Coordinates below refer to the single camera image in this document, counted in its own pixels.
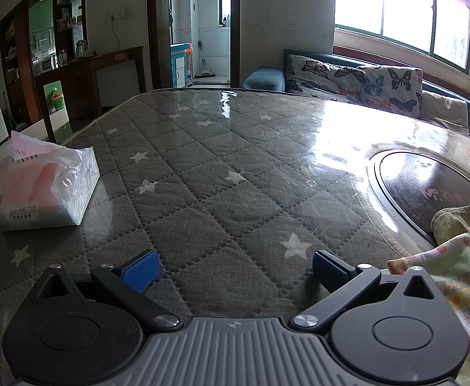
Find colourful patterned baby garment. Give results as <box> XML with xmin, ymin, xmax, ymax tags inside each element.
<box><xmin>386</xmin><ymin>204</ymin><xmax>470</xmax><ymax>386</ymax></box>

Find tissue pack in plastic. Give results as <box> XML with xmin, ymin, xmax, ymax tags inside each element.
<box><xmin>0</xmin><ymin>132</ymin><xmax>100</xmax><ymax>231</ymax></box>

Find dark wooden sideboard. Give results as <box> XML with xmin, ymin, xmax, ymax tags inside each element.
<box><xmin>34</xmin><ymin>46</ymin><xmax>147</xmax><ymax>143</ymax></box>

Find beige plain cushion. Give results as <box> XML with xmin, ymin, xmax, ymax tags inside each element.
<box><xmin>420</xmin><ymin>91</ymin><xmax>470</xmax><ymax>137</ymax></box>

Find square butterfly print cushion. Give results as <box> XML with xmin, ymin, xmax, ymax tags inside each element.
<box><xmin>360</xmin><ymin>65</ymin><xmax>423</xmax><ymax>119</ymax></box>

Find long butterfly print pillow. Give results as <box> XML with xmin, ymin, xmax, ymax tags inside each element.
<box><xmin>285</xmin><ymin>54</ymin><xmax>366</xmax><ymax>106</ymax></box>

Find blue sofa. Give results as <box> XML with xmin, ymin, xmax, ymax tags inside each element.
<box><xmin>243</xmin><ymin>50</ymin><xmax>470</xmax><ymax>137</ymax></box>

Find blue white small cabinet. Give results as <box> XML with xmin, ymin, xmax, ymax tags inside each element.
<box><xmin>170</xmin><ymin>43</ymin><xmax>193</xmax><ymax>88</ymax></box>

